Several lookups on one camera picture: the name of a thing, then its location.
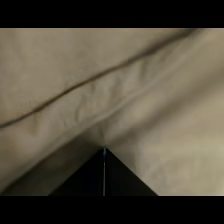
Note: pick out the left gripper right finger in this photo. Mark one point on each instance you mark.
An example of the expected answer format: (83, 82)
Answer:
(121, 180)

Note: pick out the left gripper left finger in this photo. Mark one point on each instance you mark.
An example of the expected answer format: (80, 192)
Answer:
(89, 180)

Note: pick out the beige garment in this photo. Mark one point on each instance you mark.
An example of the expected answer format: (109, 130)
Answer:
(133, 83)

